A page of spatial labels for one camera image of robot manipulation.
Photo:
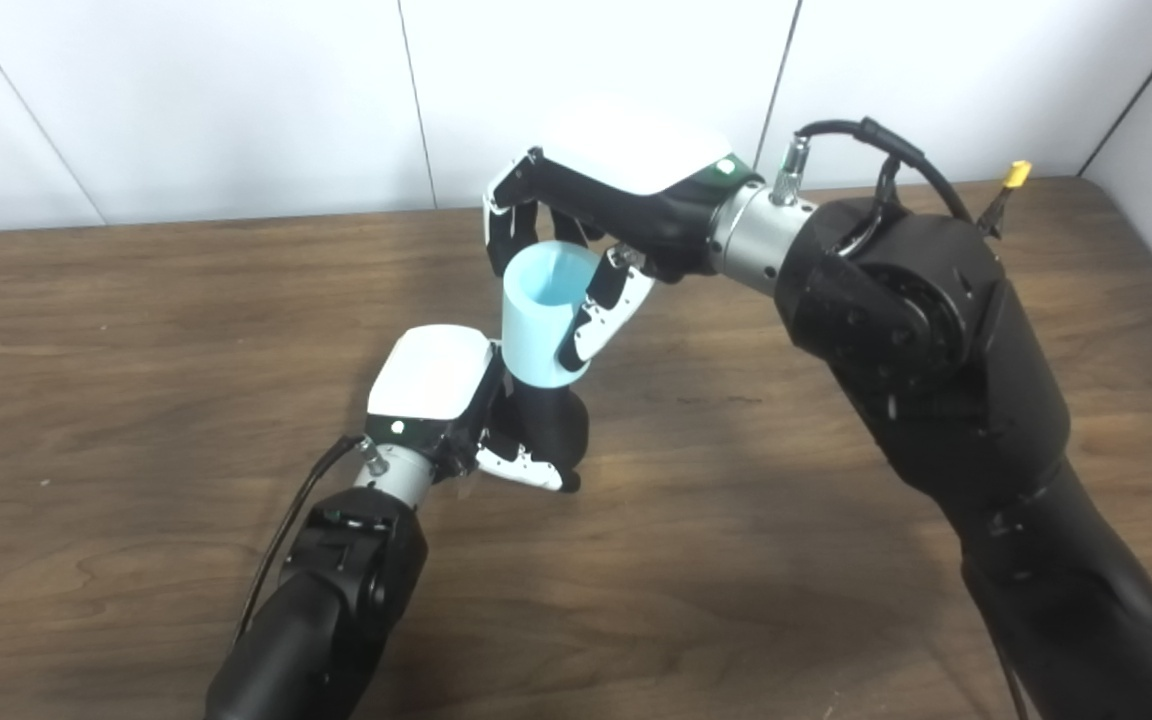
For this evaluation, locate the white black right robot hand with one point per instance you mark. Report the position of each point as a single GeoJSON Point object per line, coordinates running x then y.
{"type": "Point", "coordinates": [636, 160]}

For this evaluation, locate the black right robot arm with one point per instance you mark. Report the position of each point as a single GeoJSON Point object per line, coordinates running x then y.
{"type": "Point", "coordinates": [936, 350]}

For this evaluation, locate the black nozzle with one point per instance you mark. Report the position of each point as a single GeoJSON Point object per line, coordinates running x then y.
{"type": "Point", "coordinates": [556, 425]}

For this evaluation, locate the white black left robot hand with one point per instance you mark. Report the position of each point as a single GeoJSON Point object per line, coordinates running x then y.
{"type": "Point", "coordinates": [431, 370]}

